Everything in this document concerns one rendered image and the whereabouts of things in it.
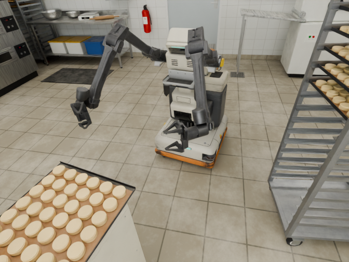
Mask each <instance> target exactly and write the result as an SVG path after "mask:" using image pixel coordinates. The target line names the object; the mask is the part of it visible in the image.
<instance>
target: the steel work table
mask: <svg viewBox="0 0 349 262"><path fill-rule="evenodd" d="M70 11H79V16H80V15H81V14H84V13H88V12H97V13H98V14H99V16H105V15H120V16H119V17H115V18H114V19H104V20H79V19H78V17H77V18H70V17H69V16H68V15H67V14H66V12H70ZM61 12H62V14H61V17H60V18H58V19H55V20H50V19H46V18H41V19H37V20H34V21H30V22H26V24H27V25H29V26H30V28H31V30H32V33H33V35H34V37H35V40H36V42H37V44H38V47H39V49H40V51H41V53H42V56H43V58H44V60H45V63H46V64H47V66H48V65H49V63H48V61H47V59H46V56H64V57H65V56H72V57H102V55H89V54H87V52H86V53H84V54H69V53H67V54H54V53H53V52H52V51H51V52H49V53H47V54H44V51H43V49H42V47H41V44H40V42H39V40H38V37H37V35H36V33H35V30H34V28H33V25H49V24H52V27H53V30H54V32H55V35H56V37H59V35H58V33H57V30H56V27H55V24H111V26H112V28H113V27H114V24H115V23H117V22H119V21H121V20H123V19H125V25H126V27H128V23H127V17H128V11H127V9H115V10H67V11H61ZM129 49H130V55H131V58H133V54H132V48H131V44H130V43H129V48H122V51H121V53H120V54H119V53H117V54H116V56H115V58H118V60H119V65H120V68H123V66H122V61H121V58H120V57H121V56H122V55H123V54H124V53H125V52H127V51H128V50H129Z"/></svg>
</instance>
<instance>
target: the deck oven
mask: <svg viewBox="0 0 349 262"><path fill-rule="evenodd" d="M38 69H39V68H38V66H37V64H36V62H35V60H34V57H33V55H32V53H31V51H30V49H29V46H28V44H27V42H26V40H25V38H24V36H23V33H22V31H21V29H20V27H19V25H18V22H17V20H16V18H15V15H14V13H13V12H12V9H11V7H10V4H9V2H8V0H0V97H1V96H3V95H5V94H7V93H9V92H10V91H12V90H14V89H16V88H17V87H19V86H21V85H23V84H24V83H26V82H28V81H30V80H32V79H33V78H35V77H37V76H38V73H37V71H36V70H38Z"/></svg>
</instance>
